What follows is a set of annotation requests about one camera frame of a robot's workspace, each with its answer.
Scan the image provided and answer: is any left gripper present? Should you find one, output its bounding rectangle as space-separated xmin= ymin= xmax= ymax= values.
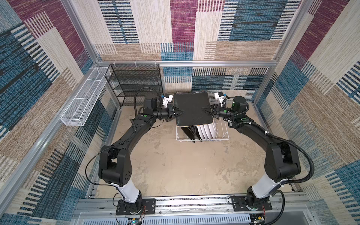
xmin=153 ymin=105 xmax=184 ymax=122

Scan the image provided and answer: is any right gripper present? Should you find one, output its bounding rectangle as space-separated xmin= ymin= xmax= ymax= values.
xmin=201 ymin=103 xmax=236 ymax=119

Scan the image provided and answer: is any black square plate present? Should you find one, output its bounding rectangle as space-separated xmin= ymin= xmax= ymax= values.
xmin=173 ymin=91 xmax=213 ymax=127

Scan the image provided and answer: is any floral square plate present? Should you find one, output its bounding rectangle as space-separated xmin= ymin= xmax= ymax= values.
xmin=191 ymin=126 xmax=202 ymax=140
xmin=181 ymin=127 xmax=195 ymax=143

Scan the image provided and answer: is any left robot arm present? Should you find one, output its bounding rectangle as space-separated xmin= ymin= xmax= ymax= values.
xmin=98 ymin=97 xmax=184 ymax=214

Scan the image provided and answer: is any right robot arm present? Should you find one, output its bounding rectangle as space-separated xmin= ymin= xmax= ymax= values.
xmin=202 ymin=96 xmax=301 ymax=211

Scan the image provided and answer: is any white round plate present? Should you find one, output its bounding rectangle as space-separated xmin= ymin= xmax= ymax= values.
xmin=197 ymin=126 xmax=205 ymax=140
xmin=204 ymin=124 xmax=213 ymax=139
xmin=201 ymin=125 xmax=209 ymax=139
xmin=209 ymin=123 xmax=217 ymax=139

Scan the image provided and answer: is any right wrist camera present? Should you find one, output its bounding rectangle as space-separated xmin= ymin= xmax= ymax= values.
xmin=214 ymin=91 xmax=227 ymax=107

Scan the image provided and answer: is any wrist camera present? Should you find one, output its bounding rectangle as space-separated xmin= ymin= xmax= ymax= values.
xmin=214 ymin=91 xmax=227 ymax=107
xmin=161 ymin=94 xmax=173 ymax=108

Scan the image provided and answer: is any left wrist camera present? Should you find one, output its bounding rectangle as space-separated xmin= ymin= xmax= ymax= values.
xmin=161 ymin=94 xmax=173 ymax=108

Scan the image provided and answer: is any white wire dish rack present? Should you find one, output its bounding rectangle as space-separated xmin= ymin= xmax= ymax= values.
xmin=175 ymin=119 xmax=230 ymax=143

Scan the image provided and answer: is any black wire shelf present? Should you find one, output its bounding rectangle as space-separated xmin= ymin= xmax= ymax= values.
xmin=105 ymin=64 xmax=164 ymax=106

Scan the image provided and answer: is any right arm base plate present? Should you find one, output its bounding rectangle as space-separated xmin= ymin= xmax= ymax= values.
xmin=227 ymin=195 xmax=273 ymax=212

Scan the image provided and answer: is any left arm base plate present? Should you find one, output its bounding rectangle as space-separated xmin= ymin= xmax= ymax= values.
xmin=115 ymin=198 xmax=156 ymax=216

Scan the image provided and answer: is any white mesh wall basket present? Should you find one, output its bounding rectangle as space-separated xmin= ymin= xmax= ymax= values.
xmin=61 ymin=67 xmax=107 ymax=126

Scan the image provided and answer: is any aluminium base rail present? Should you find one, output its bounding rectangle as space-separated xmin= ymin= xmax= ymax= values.
xmin=70 ymin=193 xmax=320 ymax=225

